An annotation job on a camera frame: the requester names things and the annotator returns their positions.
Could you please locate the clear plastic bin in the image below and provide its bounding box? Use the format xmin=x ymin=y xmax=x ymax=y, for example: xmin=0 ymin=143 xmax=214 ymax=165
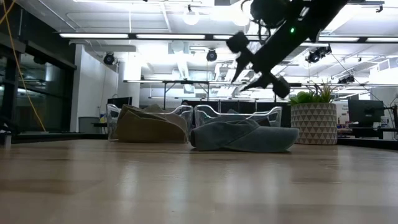
xmin=194 ymin=104 xmax=284 ymax=146
xmin=106 ymin=103 xmax=195 ymax=144

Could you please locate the round white ceiling lamp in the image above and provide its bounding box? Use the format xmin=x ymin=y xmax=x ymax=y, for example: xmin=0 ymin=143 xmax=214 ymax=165
xmin=182 ymin=4 xmax=201 ymax=27

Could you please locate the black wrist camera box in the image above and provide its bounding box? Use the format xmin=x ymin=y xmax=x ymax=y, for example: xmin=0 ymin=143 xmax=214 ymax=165
xmin=249 ymin=0 xmax=290 ymax=29

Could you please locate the black computer monitor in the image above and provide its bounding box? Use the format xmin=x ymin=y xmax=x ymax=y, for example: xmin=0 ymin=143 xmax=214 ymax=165
xmin=348 ymin=99 xmax=386 ymax=124
xmin=107 ymin=96 xmax=133 ymax=109

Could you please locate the green succulent in patterned pot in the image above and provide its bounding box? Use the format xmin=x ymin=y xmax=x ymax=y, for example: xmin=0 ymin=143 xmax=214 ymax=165
xmin=288 ymin=80 xmax=338 ymax=146

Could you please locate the beige cloth cap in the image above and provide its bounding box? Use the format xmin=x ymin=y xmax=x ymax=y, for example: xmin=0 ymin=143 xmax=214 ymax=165
xmin=115 ymin=103 xmax=189 ymax=144

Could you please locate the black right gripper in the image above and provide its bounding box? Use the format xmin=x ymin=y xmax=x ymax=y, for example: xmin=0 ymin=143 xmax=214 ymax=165
xmin=226 ymin=11 xmax=318 ymax=99

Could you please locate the black framed work table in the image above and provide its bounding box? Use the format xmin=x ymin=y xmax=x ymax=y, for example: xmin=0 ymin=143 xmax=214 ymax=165
xmin=123 ymin=79 xmax=210 ymax=110

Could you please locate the yellow power cable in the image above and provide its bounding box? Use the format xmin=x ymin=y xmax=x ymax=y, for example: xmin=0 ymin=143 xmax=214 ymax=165
xmin=0 ymin=0 xmax=47 ymax=133

